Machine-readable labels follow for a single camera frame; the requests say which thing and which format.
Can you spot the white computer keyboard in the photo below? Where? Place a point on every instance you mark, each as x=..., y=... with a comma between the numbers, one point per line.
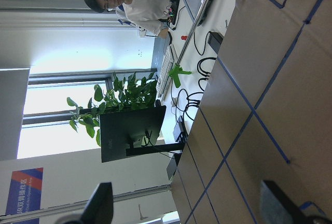
x=169, y=59

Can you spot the seated person white shirt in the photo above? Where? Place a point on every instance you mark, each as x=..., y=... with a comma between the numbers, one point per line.
x=148, y=14

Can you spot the green potted plant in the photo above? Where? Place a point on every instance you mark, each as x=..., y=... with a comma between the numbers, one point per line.
x=127, y=94

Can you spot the black computer monitor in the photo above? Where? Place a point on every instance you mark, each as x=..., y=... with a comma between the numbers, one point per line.
x=132, y=133

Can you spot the black power adapter brick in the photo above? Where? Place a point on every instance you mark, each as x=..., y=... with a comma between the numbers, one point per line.
x=215, y=40

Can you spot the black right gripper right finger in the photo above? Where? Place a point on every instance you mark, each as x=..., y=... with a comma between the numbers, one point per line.
x=276, y=207

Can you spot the silver reach grabber tool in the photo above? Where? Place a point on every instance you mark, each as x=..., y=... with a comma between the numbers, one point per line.
x=196, y=10

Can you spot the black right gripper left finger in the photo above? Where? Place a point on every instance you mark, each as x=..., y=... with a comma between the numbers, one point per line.
x=100, y=207

